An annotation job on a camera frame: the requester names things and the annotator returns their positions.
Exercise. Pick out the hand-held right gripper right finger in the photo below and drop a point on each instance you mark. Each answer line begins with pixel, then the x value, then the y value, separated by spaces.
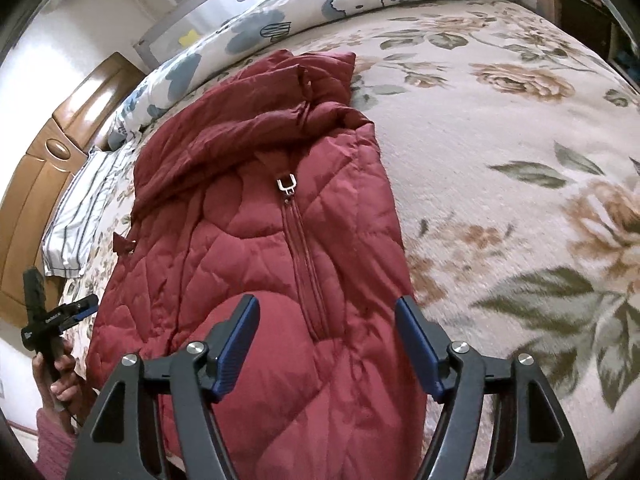
pixel 419 347

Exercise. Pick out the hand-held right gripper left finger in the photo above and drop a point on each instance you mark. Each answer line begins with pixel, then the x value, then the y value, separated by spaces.
pixel 235 347

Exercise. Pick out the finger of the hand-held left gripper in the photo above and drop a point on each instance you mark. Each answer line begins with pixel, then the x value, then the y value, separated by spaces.
pixel 85 303
pixel 77 317

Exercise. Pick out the red quilted down jacket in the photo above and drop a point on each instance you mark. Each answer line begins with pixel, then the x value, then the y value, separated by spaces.
pixel 280 240

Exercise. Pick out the person's left hand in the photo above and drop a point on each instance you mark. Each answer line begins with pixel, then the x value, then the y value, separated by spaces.
pixel 62 385

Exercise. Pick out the striped white pillow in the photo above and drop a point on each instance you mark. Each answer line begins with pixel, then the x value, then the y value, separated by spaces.
pixel 82 215

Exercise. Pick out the wooden headboard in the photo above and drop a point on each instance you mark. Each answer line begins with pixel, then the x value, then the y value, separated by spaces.
pixel 55 160

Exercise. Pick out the floral beige blanket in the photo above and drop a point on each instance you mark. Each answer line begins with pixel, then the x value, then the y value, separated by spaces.
pixel 500 170

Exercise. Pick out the blue and white printed duvet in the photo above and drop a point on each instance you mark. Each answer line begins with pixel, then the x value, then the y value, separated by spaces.
pixel 300 15

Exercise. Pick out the dark cluttered shelf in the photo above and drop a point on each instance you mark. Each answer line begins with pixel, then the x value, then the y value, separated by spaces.
pixel 600 20

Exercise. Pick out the grey bed guard rail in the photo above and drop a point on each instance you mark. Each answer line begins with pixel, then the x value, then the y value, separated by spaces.
pixel 215 5

